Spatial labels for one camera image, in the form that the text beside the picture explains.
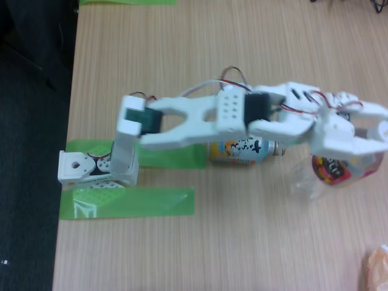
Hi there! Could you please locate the orange aluminium bottle can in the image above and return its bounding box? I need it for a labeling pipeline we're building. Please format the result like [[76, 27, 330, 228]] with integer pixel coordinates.
[[207, 138, 286, 167]]

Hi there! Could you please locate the clear plastic bottle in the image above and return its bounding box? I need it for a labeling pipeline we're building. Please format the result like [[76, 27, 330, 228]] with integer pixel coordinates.
[[287, 119, 388, 199]]

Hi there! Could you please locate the red white black servo cable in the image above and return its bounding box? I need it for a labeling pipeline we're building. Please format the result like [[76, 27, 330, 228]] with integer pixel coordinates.
[[181, 65, 252, 98], [281, 90, 363, 118], [130, 92, 158, 102]]

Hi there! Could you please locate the green tape strip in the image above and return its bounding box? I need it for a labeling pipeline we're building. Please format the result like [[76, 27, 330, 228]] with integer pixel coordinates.
[[65, 138, 207, 170], [59, 186, 195, 221]]

